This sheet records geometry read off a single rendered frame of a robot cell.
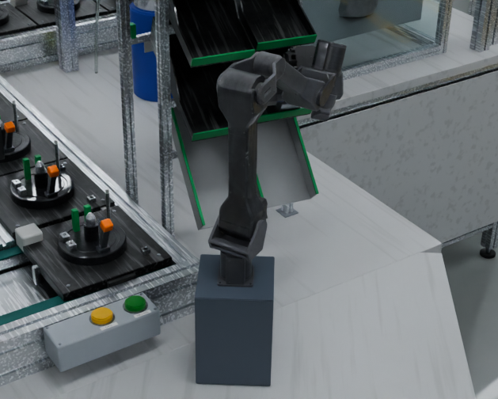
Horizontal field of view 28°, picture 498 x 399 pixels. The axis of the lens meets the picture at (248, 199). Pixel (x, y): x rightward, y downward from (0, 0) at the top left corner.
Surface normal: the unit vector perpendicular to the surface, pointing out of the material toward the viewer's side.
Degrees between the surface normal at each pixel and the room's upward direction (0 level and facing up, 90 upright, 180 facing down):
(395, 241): 0
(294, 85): 90
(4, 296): 0
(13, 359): 90
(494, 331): 0
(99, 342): 90
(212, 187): 45
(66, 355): 90
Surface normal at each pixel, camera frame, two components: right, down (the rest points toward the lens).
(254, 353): -0.04, 0.51
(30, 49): 0.55, 0.44
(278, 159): 0.29, -0.27
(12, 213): 0.02, -0.86
